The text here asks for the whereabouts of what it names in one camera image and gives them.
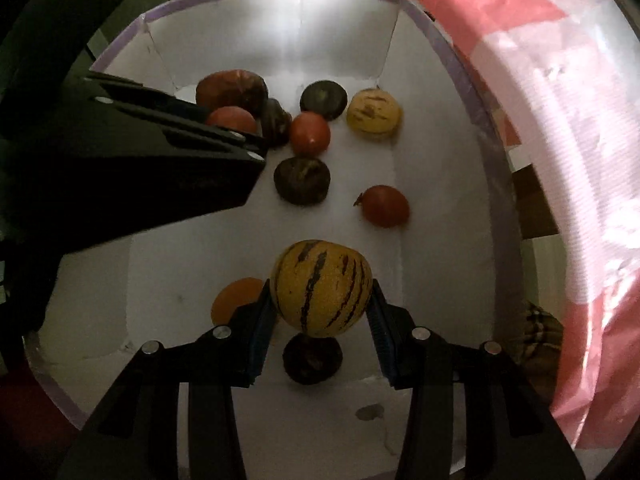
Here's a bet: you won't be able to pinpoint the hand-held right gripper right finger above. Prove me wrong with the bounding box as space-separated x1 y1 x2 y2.
367 279 586 480

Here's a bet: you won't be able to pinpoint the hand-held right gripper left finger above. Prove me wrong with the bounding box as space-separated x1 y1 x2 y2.
56 279 277 480

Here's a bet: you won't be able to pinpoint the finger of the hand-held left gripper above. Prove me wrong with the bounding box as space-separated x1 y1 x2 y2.
84 73 212 124
94 94 267 164

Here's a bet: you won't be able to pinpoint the small red tomato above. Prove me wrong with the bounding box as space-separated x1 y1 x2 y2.
205 106 258 136

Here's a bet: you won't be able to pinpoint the large orange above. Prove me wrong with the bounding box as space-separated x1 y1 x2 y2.
211 277 281 328

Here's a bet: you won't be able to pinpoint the large wrinkled brown fruit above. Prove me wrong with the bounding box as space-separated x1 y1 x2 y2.
195 70 268 118

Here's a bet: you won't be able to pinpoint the yellow striped pepino melon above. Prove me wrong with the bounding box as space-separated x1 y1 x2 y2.
270 240 374 338
346 88 403 141

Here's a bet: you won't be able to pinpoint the white box with purple rim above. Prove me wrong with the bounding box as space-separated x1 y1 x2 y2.
22 0 525 480

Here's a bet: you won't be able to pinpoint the plaid cloth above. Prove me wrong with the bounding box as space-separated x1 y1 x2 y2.
517 300 566 401

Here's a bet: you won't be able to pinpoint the brown panel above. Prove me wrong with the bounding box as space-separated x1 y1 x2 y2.
512 165 561 241

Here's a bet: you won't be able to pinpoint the red white checked tablecloth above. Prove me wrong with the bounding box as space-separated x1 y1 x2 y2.
407 0 640 451

